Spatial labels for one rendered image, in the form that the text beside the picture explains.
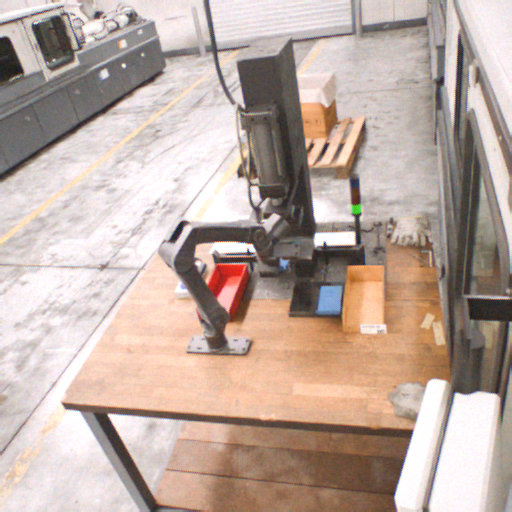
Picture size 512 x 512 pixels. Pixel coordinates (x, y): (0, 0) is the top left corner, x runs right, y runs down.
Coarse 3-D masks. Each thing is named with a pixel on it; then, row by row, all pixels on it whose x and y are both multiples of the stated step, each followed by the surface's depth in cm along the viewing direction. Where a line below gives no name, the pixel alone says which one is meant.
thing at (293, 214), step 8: (296, 184) 174; (288, 192) 167; (272, 200) 160; (280, 200) 160; (288, 200) 162; (264, 208) 160; (272, 208) 159; (280, 208) 158; (288, 208) 160; (296, 208) 165; (256, 216) 165; (264, 216) 159; (288, 216) 160; (296, 216) 160; (296, 224) 159
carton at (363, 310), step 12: (348, 276) 159; (360, 276) 162; (372, 276) 161; (348, 288) 158; (360, 288) 160; (372, 288) 159; (348, 300) 156; (360, 300) 155; (372, 300) 154; (348, 312) 152; (360, 312) 151; (372, 312) 150; (348, 324) 143; (360, 324) 143; (372, 324) 141; (384, 324) 140
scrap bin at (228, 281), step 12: (228, 264) 176; (240, 264) 175; (216, 276) 176; (228, 276) 179; (240, 276) 178; (216, 288) 174; (228, 288) 173; (240, 288) 166; (228, 300) 167; (240, 300) 165; (228, 312) 162
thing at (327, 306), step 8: (328, 288) 160; (336, 288) 159; (320, 296) 158; (336, 296) 156; (320, 304) 154; (328, 304) 153; (336, 304) 153; (320, 312) 149; (328, 312) 148; (336, 312) 148
